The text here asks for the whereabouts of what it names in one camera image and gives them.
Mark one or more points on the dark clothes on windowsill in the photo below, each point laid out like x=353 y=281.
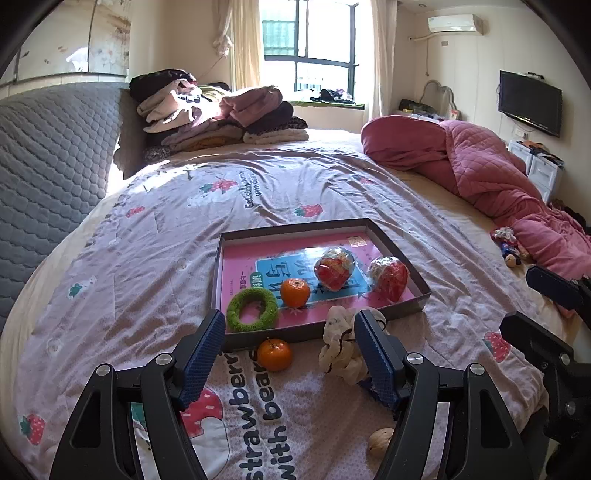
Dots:
x=332 y=95

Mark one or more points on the white air conditioner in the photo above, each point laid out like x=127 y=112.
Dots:
x=455 y=24

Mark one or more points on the window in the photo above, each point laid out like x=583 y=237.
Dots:
x=323 y=27

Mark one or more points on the grey quilted headboard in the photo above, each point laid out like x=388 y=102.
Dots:
x=55 y=161

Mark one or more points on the cream curtain with tie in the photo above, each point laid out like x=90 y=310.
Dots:
x=242 y=41

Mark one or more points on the foil-wrapped chocolate egg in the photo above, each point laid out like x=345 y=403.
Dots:
x=335 y=270
x=389 y=278

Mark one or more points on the white curtain tassel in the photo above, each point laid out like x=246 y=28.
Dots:
x=221 y=44

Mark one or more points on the tangerine with stem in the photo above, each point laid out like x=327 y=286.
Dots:
x=274 y=355

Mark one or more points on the small toy doll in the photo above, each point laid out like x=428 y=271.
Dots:
x=507 y=247

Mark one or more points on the pink quilt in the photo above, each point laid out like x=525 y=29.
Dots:
x=461 y=152

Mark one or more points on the white wardrobe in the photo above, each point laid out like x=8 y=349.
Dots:
x=55 y=37

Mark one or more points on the black bag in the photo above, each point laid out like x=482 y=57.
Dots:
x=418 y=107

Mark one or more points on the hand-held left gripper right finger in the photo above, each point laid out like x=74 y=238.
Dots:
x=376 y=355

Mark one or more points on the black wall television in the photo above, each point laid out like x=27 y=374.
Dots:
x=531 y=101

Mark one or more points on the shallow grey cardboard box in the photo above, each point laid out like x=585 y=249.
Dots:
x=302 y=334

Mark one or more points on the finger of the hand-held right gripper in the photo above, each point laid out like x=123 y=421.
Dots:
x=531 y=341
x=561 y=293

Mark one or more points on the pile of folded clothes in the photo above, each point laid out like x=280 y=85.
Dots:
x=258 y=115

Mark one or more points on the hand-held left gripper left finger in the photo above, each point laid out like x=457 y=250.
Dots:
x=203 y=355

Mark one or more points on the blue cookie packet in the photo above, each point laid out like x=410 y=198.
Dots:
x=369 y=386

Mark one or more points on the walnut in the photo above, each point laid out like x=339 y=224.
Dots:
x=379 y=442

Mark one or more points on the white drawer cabinet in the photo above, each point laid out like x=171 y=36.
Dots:
x=540 y=170

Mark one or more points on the cream scrunchie with black trim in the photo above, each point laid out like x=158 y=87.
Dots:
x=337 y=355

